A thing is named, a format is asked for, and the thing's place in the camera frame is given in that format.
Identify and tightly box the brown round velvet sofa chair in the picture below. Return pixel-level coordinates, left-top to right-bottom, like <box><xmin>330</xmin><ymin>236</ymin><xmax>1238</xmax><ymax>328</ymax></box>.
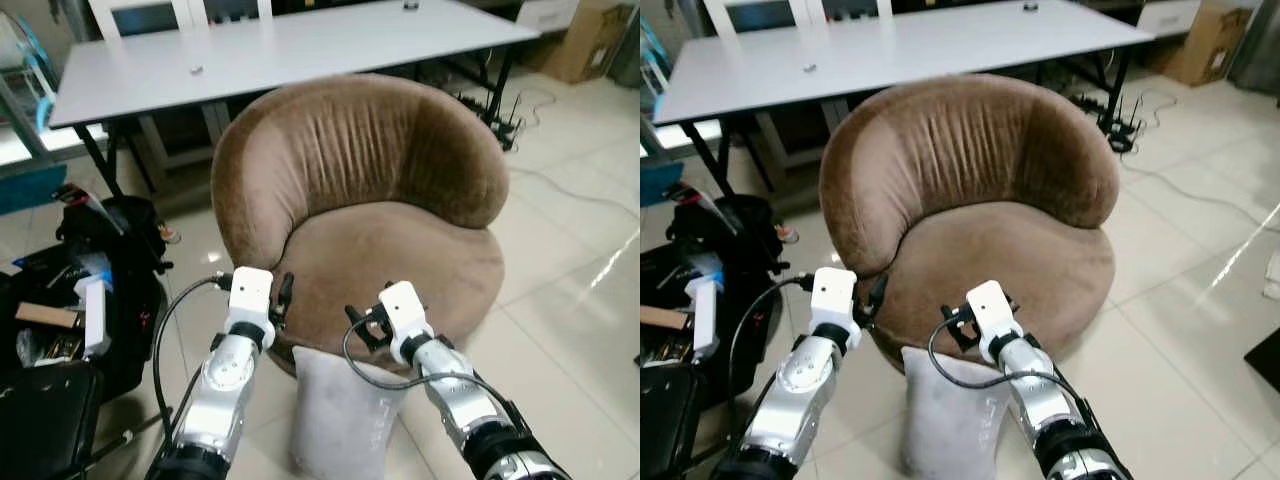
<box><xmin>819</xmin><ymin>73</ymin><xmax>1121</xmax><ymax>377</ymax></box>
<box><xmin>211</xmin><ymin>73</ymin><xmax>511</xmax><ymax>377</ymax></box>

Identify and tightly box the grey pillow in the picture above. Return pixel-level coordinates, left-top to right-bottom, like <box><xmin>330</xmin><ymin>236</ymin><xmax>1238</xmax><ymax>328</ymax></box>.
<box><xmin>290</xmin><ymin>345</ymin><xmax>412</xmax><ymax>480</ymax></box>
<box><xmin>899</xmin><ymin>345</ymin><xmax>1017</xmax><ymax>480</ymax></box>

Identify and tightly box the black open bag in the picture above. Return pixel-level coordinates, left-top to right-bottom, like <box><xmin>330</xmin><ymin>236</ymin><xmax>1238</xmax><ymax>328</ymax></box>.
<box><xmin>640</xmin><ymin>182</ymin><xmax>791</xmax><ymax>401</ymax></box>
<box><xmin>0</xmin><ymin>184</ymin><xmax>173</xmax><ymax>403</ymax></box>

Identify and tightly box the white slim box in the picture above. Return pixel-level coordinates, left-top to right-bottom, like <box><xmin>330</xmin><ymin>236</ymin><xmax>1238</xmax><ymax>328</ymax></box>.
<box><xmin>690</xmin><ymin>278</ymin><xmax>721</xmax><ymax>361</ymax></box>
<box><xmin>82</xmin><ymin>277</ymin><xmax>110</xmax><ymax>358</ymax></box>

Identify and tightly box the wooden board piece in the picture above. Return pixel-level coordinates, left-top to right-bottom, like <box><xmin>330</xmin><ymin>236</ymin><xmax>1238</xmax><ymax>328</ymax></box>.
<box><xmin>14</xmin><ymin>301</ymin><xmax>83</xmax><ymax>331</ymax></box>
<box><xmin>640</xmin><ymin>305</ymin><xmax>691</xmax><ymax>332</ymax></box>

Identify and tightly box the black padded stool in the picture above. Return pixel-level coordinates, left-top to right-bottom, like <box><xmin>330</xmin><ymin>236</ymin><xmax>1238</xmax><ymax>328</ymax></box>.
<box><xmin>0</xmin><ymin>361</ymin><xmax>103</xmax><ymax>480</ymax></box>
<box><xmin>640</xmin><ymin>364</ymin><xmax>707</xmax><ymax>480</ymax></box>

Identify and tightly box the black router with antennas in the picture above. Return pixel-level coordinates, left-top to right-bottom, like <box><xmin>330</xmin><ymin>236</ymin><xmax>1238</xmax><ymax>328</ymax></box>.
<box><xmin>455</xmin><ymin>90</ymin><xmax>528</xmax><ymax>152</ymax></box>
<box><xmin>1070</xmin><ymin>90</ymin><xmax>1147</xmax><ymax>154</ymax></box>

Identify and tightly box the blue panel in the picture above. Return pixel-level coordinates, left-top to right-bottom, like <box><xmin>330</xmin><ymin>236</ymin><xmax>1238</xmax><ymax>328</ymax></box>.
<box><xmin>640</xmin><ymin>160</ymin><xmax>686</xmax><ymax>209</ymax></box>
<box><xmin>0</xmin><ymin>164</ymin><xmax>68</xmax><ymax>217</ymax></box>

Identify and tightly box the white table with black legs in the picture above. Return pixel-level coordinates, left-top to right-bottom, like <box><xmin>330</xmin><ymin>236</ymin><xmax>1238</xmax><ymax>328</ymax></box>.
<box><xmin>652</xmin><ymin>0</ymin><xmax>1157</xmax><ymax>197</ymax></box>
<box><xmin>48</xmin><ymin>0</ymin><xmax>542</xmax><ymax>197</ymax></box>

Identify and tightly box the white chair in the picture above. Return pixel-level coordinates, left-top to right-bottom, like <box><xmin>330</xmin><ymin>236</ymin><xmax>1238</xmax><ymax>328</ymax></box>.
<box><xmin>87</xmin><ymin>0</ymin><xmax>273</xmax><ymax>42</ymax></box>
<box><xmin>703</xmin><ymin>0</ymin><xmax>894</xmax><ymax>39</ymax></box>

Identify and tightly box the black flat object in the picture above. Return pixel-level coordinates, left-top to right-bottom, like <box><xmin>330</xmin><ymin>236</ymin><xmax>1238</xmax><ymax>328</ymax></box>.
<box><xmin>1244</xmin><ymin>327</ymin><xmax>1280</xmax><ymax>393</ymax></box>

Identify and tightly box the white drawer cabinet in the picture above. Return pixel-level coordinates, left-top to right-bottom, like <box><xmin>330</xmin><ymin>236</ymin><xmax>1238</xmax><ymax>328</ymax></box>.
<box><xmin>514</xmin><ymin>0</ymin><xmax>583</xmax><ymax>37</ymax></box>
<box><xmin>1135</xmin><ymin>0</ymin><xmax>1203</xmax><ymax>38</ymax></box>

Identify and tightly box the brown cardboard box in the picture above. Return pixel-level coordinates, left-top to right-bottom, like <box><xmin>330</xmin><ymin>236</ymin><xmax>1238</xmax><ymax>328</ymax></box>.
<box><xmin>540</xmin><ymin>0</ymin><xmax>634</xmax><ymax>85</ymax></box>
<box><xmin>1163</xmin><ymin>4</ymin><xmax>1253</xmax><ymax>88</ymax></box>

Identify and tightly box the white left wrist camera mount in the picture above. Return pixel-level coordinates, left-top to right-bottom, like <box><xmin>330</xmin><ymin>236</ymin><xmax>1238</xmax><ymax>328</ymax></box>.
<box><xmin>227</xmin><ymin>266</ymin><xmax>276</xmax><ymax>333</ymax></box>
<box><xmin>807</xmin><ymin>267</ymin><xmax>860</xmax><ymax>337</ymax></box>

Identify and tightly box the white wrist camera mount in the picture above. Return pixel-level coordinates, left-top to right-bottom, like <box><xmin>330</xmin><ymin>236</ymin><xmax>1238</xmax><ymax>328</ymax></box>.
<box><xmin>807</xmin><ymin>267</ymin><xmax>860</xmax><ymax>337</ymax></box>
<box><xmin>964</xmin><ymin>280</ymin><xmax>1022</xmax><ymax>363</ymax></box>
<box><xmin>227</xmin><ymin>266</ymin><xmax>276</xmax><ymax>333</ymax></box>
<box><xmin>377</xmin><ymin>281</ymin><xmax>434</xmax><ymax>364</ymax></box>

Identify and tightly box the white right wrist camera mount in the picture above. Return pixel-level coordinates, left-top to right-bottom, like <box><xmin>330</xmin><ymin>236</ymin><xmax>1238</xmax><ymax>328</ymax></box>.
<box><xmin>964</xmin><ymin>280</ymin><xmax>1022</xmax><ymax>363</ymax></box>
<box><xmin>377</xmin><ymin>281</ymin><xmax>434</xmax><ymax>364</ymax></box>

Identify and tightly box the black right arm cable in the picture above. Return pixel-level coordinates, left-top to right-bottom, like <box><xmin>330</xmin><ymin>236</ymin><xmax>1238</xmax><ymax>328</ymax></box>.
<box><xmin>927</xmin><ymin>316</ymin><xmax>1086</xmax><ymax>416</ymax></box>
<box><xmin>341</xmin><ymin>318</ymin><xmax>523</xmax><ymax>423</ymax></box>

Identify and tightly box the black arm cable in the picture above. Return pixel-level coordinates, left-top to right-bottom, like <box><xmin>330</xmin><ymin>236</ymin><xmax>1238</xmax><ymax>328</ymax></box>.
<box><xmin>927</xmin><ymin>316</ymin><xmax>1086</xmax><ymax>416</ymax></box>
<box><xmin>152</xmin><ymin>275</ymin><xmax>234</xmax><ymax>433</ymax></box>
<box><xmin>727</xmin><ymin>275</ymin><xmax>813</xmax><ymax>433</ymax></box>
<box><xmin>341</xmin><ymin>318</ymin><xmax>523</xmax><ymax>423</ymax></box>

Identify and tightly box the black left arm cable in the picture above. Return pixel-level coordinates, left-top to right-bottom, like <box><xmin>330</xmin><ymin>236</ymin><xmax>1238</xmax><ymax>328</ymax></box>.
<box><xmin>727</xmin><ymin>275</ymin><xmax>813</xmax><ymax>433</ymax></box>
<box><xmin>152</xmin><ymin>275</ymin><xmax>234</xmax><ymax>433</ymax></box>

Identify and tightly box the grey floor cable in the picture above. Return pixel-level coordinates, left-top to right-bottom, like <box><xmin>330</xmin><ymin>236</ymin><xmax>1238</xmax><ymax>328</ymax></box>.
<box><xmin>1120</xmin><ymin>160</ymin><xmax>1280</xmax><ymax>233</ymax></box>
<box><xmin>508</xmin><ymin>164</ymin><xmax>641</xmax><ymax>218</ymax></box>

